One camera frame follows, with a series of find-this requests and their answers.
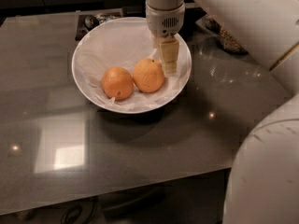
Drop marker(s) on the orange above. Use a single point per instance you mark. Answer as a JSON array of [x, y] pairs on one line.
[[148, 75], [117, 83]]

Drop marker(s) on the black tray with items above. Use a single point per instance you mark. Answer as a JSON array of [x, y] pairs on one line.
[[87, 22]]

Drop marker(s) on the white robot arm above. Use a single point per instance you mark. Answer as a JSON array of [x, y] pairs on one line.
[[263, 184]]

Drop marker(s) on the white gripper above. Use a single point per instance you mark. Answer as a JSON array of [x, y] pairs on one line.
[[164, 21]]

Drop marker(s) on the glass cereal jar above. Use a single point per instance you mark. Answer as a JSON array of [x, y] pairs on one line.
[[227, 42]]

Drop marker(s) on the white bowl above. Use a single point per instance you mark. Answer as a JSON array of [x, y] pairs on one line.
[[93, 47]]

